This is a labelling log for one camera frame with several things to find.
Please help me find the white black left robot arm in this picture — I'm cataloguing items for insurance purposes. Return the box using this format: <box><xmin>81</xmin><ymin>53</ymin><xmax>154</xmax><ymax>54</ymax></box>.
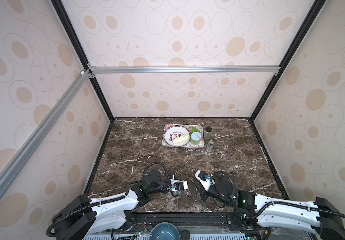
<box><xmin>45</xmin><ymin>162</ymin><xmax>188</xmax><ymax>240</ymax></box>

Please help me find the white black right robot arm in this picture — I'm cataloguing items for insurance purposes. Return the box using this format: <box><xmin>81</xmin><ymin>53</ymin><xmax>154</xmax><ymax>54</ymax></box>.
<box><xmin>195</xmin><ymin>170</ymin><xmax>345</xmax><ymax>240</ymax></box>

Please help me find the small clear glass jar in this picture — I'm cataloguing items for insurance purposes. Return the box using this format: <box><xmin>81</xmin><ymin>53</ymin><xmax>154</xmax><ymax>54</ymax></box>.
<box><xmin>206</xmin><ymin>140</ymin><xmax>214</xmax><ymax>152</ymax></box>

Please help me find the pale green toy cabbage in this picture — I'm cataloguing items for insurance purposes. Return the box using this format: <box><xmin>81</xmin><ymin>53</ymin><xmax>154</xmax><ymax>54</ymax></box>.
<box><xmin>171</xmin><ymin>134</ymin><xmax>190</xmax><ymax>147</ymax></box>

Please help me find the dark lid glass jar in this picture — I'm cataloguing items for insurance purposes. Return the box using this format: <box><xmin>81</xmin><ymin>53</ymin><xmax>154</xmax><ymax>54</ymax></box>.
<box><xmin>204</xmin><ymin>126</ymin><xmax>212</xmax><ymax>141</ymax></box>

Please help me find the green tin can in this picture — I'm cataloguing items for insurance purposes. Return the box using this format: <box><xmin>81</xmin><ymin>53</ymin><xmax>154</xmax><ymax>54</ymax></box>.
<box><xmin>190</xmin><ymin>132</ymin><xmax>202</xmax><ymax>146</ymax></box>

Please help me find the white plate with red text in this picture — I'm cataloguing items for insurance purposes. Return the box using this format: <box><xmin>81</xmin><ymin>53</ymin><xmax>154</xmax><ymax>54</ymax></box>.
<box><xmin>163</xmin><ymin>125</ymin><xmax>189</xmax><ymax>144</ymax></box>

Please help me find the floral rectangular tray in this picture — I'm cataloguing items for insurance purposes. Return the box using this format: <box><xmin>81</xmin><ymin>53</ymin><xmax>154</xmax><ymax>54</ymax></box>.
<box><xmin>162</xmin><ymin>124</ymin><xmax>204</xmax><ymax>149</ymax></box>

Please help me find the green toy leaf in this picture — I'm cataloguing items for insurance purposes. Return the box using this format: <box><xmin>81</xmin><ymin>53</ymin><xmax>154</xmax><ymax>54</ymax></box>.
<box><xmin>191</xmin><ymin>127</ymin><xmax>200</xmax><ymax>133</ymax></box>

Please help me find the silver aluminium crossbar back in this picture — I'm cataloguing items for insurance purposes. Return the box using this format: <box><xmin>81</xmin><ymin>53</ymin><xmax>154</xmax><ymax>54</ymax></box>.
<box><xmin>81</xmin><ymin>65</ymin><xmax>280</xmax><ymax>77</ymax></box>

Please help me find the silver aluminium crossbar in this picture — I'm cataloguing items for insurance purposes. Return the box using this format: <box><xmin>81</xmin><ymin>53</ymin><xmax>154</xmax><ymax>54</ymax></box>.
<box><xmin>0</xmin><ymin>69</ymin><xmax>92</xmax><ymax>200</ymax></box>
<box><xmin>81</xmin><ymin>65</ymin><xmax>280</xmax><ymax>77</ymax></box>

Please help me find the silver aluminium crossbar left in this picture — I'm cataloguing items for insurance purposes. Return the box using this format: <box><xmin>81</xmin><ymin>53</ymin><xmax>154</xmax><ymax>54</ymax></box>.
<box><xmin>0</xmin><ymin>69</ymin><xmax>92</xmax><ymax>200</ymax></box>

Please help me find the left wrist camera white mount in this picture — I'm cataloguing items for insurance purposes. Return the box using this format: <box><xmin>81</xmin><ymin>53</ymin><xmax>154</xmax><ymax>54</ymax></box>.
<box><xmin>170</xmin><ymin>179</ymin><xmax>188</xmax><ymax>194</ymax></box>

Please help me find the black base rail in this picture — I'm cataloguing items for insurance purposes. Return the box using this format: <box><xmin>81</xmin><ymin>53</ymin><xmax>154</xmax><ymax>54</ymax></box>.
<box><xmin>85</xmin><ymin>211</ymin><xmax>281</xmax><ymax>240</ymax></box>

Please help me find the black corner frame post left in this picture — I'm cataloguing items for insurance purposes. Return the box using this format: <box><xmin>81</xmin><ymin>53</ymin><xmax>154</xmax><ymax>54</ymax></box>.
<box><xmin>50</xmin><ymin>0</ymin><xmax>115</xmax><ymax>122</ymax></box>

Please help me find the black corner frame post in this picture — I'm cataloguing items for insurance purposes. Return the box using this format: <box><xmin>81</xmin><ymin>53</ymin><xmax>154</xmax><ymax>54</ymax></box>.
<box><xmin>250</xmin><ymin>0</ymin><xmax>326</xmax><ymax>123</ymax></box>
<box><xmin>50</xmin><ymin>0</ymin><xmax>115</xmax><ymax>122</ymax></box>

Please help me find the black corner frame post right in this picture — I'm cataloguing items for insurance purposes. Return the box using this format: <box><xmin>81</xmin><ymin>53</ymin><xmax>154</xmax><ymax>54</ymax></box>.
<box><xmin>250</xmin><ymin>0</ymin><xmax>326</xmax><ymax>123</ymax></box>

